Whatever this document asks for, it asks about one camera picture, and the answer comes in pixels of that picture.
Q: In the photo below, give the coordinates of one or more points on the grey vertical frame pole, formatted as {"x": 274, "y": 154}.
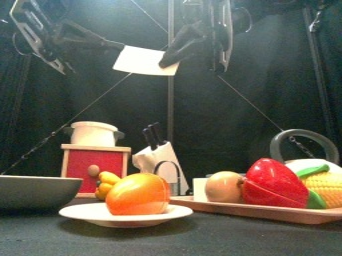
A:
{"x": 171, "y": 100}

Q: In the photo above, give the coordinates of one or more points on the dark slanted frame pole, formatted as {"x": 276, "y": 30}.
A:
{"x": 318, "y": 83}

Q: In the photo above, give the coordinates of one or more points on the beige toy onion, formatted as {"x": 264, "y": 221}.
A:
{"x": 222, "y": 186}

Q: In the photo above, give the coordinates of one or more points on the small white box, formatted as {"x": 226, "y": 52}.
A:
{"x": 199, "y": 190}

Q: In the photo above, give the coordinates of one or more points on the white knife block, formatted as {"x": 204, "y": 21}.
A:
{"x": 167, "y": 156}

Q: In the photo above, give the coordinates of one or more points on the yellow toy pepper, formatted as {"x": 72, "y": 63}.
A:
{"x": 107, "y": 181}

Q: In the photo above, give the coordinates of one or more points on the white plate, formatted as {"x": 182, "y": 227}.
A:
{"x": 133, "y": 218}

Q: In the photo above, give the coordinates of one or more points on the orange toy carrot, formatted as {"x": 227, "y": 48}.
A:
{"x": 137, "y": 195}

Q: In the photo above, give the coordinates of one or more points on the white toy pot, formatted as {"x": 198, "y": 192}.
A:
{"x": 93, "y": 133}

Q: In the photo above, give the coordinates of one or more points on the yellow toy corn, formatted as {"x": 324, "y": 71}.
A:
{"x": 327, "y": 190}

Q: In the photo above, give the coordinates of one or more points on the wooden tray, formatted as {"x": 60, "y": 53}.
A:
{"x": 267, "y": 211}

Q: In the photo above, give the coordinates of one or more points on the red toy pepper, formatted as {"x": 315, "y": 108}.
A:
{"x": 271, "y": 183}

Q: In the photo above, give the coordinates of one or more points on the red wooden drawer box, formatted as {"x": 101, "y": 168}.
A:
{"x": 107, "y": 163}

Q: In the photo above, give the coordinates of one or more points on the grey metal loop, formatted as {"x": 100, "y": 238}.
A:
{"x": 156, "y": 168}

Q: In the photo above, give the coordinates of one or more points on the grey bowl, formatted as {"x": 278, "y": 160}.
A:
{"x": 35, "y": 191}

